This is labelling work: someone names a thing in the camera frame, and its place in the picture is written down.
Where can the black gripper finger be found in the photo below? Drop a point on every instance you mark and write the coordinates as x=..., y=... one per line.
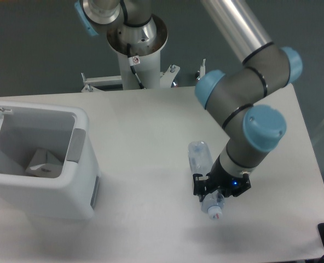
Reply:
x=200, y=184
x=237, y=187

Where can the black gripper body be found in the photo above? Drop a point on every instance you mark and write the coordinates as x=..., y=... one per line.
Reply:
x=219, y=179

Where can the clear plastic water bottle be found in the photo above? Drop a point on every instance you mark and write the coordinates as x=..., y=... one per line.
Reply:
x=200, y=162

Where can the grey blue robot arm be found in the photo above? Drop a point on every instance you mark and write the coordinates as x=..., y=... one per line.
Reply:
x=254, y=130

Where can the white trash can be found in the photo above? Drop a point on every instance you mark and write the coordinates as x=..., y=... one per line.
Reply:
x=63, y=131

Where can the white pedestal base frame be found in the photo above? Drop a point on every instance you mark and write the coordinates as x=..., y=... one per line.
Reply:
x=167, y=79

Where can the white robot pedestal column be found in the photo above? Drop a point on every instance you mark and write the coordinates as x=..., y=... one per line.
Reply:
x=138, y=50

